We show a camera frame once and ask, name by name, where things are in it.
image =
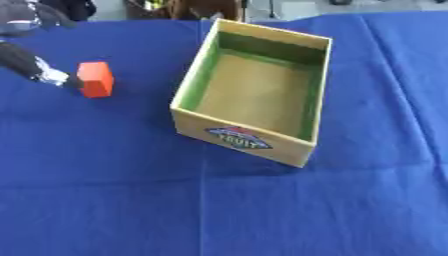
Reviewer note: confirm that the orange rectangular block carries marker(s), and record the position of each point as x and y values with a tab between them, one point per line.
94	80

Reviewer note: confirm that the brown wooden chair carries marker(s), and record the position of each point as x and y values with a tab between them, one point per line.
192	8

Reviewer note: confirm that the black tripod leg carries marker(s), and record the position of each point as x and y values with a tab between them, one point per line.
272	9

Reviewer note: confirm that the black bag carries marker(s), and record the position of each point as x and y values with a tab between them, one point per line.
79	7

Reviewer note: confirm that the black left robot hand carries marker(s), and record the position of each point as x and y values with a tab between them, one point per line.
17	60

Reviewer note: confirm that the tan cardboard box green inside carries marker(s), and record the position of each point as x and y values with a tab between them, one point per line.
256	90

